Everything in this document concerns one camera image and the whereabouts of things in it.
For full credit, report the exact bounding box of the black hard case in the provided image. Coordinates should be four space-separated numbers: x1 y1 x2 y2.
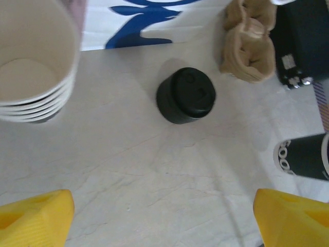
269 0 329 91

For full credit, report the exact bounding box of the white paper takeout bag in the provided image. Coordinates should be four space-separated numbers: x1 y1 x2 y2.
79 0 232 52

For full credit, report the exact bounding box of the stack of brown cup carriers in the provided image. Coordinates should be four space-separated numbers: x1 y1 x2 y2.
218 0 278 84

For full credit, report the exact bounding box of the stack of paper cups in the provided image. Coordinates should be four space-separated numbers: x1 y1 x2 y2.
0 0 83 124

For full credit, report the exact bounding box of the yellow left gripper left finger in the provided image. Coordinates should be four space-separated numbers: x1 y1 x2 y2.
0 189 75 247

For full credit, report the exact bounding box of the black white lidded coffee cup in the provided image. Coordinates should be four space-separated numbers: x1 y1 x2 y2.
272 132 329 182

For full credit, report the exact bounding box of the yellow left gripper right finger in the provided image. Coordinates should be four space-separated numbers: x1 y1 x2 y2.
253 188 329 247

